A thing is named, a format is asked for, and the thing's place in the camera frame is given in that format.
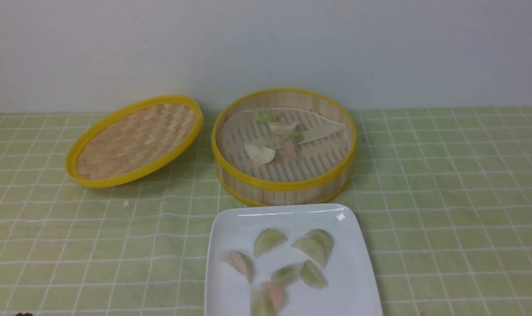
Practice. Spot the green dumpling steamer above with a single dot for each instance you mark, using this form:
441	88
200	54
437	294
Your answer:
287	275
265	115
260	303
312	276

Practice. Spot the green dumpling steamer front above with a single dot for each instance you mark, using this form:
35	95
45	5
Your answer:
260	303

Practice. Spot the pale green dumpling plate top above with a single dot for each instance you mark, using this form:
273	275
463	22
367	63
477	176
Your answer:
267	240

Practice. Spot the green dumpling plate right back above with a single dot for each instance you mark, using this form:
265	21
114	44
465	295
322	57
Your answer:
324	238

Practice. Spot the pale dumpling plate right front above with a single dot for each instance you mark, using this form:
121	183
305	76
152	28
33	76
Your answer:
313	249

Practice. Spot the beige dumpling plate left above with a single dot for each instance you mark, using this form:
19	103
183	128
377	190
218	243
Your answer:
241	263

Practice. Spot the white square plate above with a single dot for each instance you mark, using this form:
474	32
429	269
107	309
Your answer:
352	288

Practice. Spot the pink dumpling on plate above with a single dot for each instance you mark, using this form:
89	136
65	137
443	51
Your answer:
276	294

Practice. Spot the white dumpling steamer left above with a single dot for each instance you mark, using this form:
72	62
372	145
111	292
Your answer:
259	154

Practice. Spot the white dumpling steamer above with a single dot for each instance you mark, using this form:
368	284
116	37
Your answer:
259	154
282	128

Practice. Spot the white steamer liner paper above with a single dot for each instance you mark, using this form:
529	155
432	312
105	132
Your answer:
325	144

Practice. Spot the yellow rimmed bamboo steamer basket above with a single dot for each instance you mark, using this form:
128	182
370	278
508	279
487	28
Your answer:
255	192

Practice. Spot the pink dumpling in steamer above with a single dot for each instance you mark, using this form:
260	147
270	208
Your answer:
290	149

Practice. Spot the white dumpling steamer centre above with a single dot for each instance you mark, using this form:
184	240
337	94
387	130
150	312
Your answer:
282	128

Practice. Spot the small green dumpling centre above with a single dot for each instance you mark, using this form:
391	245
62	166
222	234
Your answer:
294	137

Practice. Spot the green dumpling steamer top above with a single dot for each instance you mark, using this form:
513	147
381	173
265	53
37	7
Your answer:
265	115

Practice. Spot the yellow rimmed bamboo steamer lid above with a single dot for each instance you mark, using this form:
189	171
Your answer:
134	141

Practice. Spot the green checkered tablecloth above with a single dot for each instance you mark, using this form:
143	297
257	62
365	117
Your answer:
443	196

